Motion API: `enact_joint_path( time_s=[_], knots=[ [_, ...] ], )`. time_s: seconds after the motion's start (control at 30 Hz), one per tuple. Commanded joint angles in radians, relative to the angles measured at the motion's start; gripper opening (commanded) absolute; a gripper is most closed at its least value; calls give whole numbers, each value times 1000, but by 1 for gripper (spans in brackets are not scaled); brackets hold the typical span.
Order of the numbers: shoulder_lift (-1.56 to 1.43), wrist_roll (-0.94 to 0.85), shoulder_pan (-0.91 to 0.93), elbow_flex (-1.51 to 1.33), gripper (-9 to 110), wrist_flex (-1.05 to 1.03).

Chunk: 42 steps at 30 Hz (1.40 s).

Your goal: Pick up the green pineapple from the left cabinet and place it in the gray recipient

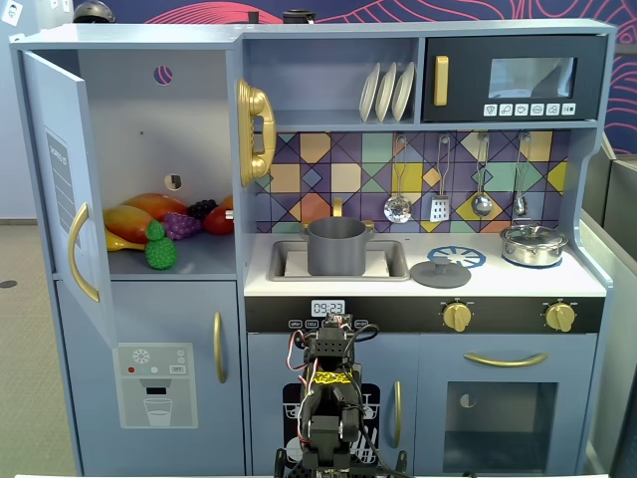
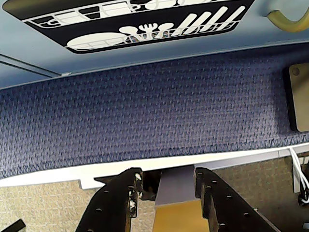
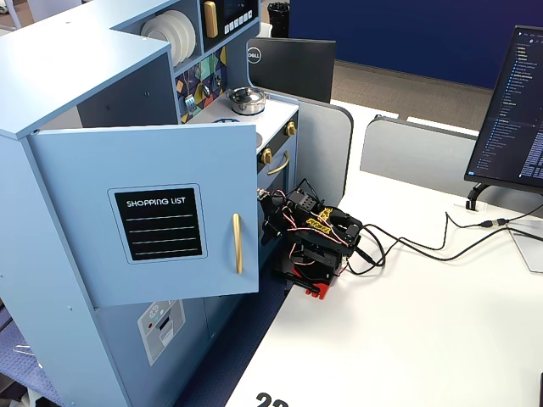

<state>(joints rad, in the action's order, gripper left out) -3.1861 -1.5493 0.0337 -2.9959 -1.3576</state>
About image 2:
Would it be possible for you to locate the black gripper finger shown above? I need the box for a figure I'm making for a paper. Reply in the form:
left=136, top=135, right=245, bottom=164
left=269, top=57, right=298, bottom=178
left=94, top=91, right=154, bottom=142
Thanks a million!
left=74, top=167, right=143, bottom=232
left=194, top=166, right=282, bottom=232

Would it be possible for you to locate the black bar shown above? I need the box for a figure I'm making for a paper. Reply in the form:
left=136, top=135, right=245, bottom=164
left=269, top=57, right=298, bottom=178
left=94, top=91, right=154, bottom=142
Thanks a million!
left=0, top=219, right=26, bottom=232

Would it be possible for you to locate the wooden board with hole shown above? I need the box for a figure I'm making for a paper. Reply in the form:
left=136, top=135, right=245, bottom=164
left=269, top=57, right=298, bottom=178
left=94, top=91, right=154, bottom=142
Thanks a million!
left=282, top=63, right=309, bottom=132

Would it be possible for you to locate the light blue toy kitchen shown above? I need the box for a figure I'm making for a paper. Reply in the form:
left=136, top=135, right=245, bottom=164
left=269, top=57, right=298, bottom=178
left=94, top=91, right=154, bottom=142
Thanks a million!
left=0, top=0, right=309, bottom=90

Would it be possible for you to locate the black dishwasher rack decal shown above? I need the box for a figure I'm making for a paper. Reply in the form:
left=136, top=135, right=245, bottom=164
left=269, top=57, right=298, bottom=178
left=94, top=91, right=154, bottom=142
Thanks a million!
left=2, top=0, right=256, bottom=54

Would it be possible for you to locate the square support post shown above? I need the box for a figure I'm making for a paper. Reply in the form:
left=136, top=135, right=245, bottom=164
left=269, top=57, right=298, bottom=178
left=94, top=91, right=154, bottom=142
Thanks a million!
left=153, top=166, right=203, bottom=232

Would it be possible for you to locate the white cable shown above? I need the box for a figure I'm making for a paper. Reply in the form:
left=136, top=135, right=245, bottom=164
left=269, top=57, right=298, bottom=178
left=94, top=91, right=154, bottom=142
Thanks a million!
left=288, top=147, right=309, bottom=194

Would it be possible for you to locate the gold curved door handle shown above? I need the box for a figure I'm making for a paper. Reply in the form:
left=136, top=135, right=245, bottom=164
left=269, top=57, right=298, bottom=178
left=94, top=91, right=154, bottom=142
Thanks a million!
left=267, top=9, right=309, bottom=33

